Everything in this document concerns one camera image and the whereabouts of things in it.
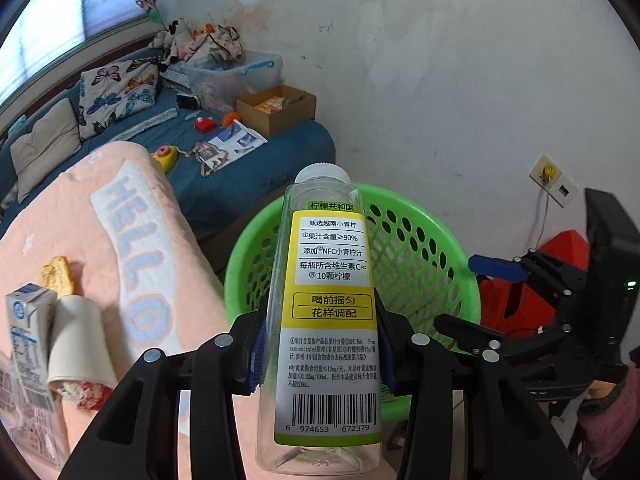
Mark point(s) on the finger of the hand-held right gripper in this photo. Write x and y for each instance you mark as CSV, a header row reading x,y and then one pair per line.
x,y
465,330
495,266

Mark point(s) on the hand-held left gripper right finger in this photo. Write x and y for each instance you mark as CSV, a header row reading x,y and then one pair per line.
x,y
390,375

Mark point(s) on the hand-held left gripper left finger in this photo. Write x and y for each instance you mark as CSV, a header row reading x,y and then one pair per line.
x,y
258,360

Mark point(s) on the green plastic basket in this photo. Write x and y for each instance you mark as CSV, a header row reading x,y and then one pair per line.
x,y
425,260

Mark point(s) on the yellow label plastic bottle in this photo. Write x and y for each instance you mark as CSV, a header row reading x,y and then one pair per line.
x,y
325,335

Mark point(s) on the person's right forearm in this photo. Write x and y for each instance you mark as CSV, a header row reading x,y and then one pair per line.
x,y
617,415

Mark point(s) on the red plastic stool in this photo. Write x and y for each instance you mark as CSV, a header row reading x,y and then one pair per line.
x,y
500,305

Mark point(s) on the pink printed blanket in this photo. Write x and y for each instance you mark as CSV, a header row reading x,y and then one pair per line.
x,y
200,285

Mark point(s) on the toy burrito wrap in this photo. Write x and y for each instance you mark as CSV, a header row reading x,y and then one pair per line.
x,y
75,345

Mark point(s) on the blue sofa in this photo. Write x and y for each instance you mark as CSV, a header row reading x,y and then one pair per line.
x,y
280,160

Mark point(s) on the printed plastic packet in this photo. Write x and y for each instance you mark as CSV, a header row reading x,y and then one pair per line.
x,y
212,155

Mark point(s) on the yellow snack wrapper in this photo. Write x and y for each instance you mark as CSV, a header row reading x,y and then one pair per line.
x,y
57,275

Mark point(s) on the yellow toy phone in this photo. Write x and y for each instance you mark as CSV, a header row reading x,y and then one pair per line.
x,y
165,157

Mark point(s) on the blue white booklet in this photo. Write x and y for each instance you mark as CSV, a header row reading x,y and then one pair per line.
x,y
235,137

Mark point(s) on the white blue milk carton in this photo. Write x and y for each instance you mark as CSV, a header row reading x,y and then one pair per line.
x,y
27,345

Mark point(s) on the cardboard box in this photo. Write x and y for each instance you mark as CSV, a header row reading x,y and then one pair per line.
x,y
280,120

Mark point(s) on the small red toy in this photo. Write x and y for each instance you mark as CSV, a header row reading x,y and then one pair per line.
x,y
205,125

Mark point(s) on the small orange toy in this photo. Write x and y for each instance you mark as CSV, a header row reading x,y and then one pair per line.
x,y
230,118

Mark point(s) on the clear plastic storage box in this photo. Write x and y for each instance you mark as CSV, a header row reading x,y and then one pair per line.
x,y
250,77

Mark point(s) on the butterfly print pillow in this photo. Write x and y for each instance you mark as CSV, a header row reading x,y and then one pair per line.
x,y
120,92

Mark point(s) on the beige pillow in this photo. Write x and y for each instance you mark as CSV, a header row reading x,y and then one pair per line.
x,y
45,145

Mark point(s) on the patterned beige cloth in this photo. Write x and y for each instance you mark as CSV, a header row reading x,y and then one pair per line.
x,y
227,42

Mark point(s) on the orange plush toy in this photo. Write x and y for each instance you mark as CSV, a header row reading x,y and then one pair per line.
x,y
200,35

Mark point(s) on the black white plush toy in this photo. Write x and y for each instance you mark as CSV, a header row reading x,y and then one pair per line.
x,y
172,35

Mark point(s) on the colourful pinwheel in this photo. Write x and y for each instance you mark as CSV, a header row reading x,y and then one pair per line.
x,y
146,0

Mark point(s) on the window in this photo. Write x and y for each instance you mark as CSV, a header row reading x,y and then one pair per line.
x,y
50,20

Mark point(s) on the white wall socket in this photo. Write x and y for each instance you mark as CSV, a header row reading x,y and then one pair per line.
x,y
565,190

